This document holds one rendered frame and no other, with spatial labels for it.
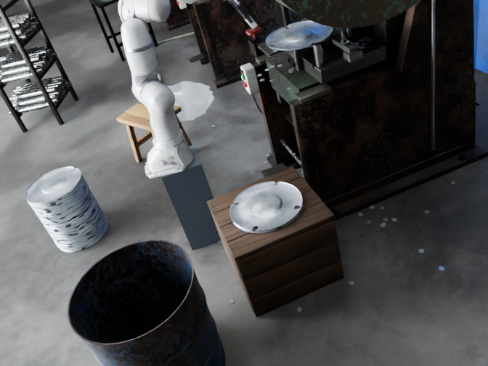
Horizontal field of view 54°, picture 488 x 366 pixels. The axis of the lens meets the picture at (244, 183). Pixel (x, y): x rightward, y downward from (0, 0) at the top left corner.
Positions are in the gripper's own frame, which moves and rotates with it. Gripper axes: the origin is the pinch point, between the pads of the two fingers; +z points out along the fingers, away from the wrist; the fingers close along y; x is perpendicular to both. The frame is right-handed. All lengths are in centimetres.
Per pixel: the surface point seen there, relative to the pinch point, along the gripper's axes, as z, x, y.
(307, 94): 14, -7, 59
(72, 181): -6, -118, 1
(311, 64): 11.5, 3.3, 47.1
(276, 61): 14.3, -4.3, 19.5
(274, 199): 26, -44, 78
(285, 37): 2.5, 3.8, 31.0
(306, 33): 5.9, 11.4, 34.8
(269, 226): 24, -51, 91
